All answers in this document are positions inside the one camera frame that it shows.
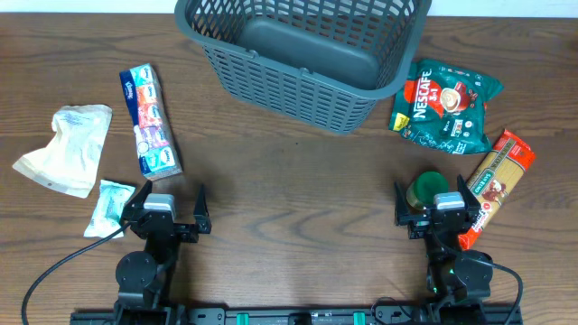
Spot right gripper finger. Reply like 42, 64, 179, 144
457, 174, 480, 221
394, 182, 411, 225

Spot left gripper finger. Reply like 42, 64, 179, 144
193, 184, 210, 224
121, 181, 153, 221

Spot green lidded jar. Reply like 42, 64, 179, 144
406, 172, 449, 210

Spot red spaghetti pasta pack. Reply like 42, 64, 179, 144
459, 130, 536, 250

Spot Kleenex tissue multipack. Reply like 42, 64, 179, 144
119, 63, 182, 181

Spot green Nescafe coffee bag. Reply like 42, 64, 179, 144
388, 59, 503, 155

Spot grey plastic basket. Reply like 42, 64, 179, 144
174, 0, 432, 135

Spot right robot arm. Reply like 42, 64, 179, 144
395, 176, 493, 324

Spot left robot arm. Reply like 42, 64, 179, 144
114, 181, 211, 324

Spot small mint green packet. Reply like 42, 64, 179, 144
83, 180, 135, 238

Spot beige paper pouch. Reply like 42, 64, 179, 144
13, 105, 113, 199

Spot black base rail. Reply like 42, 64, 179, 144
70, 304, 523, 325

